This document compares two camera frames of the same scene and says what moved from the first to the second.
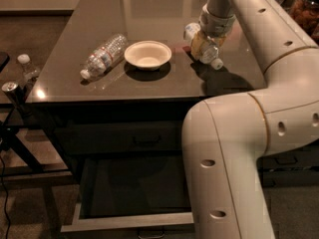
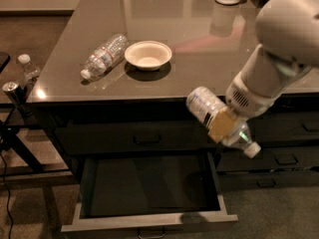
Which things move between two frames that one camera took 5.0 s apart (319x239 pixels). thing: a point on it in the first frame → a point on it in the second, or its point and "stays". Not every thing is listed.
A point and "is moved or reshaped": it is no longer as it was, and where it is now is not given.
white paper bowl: [148, 55] stays
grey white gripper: [218, 26] → [245, 99]
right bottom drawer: [289, 178] stays
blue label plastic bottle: [209, 53] is moved or reshaped
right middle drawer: [304, 158] stays
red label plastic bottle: [110, 52] stays
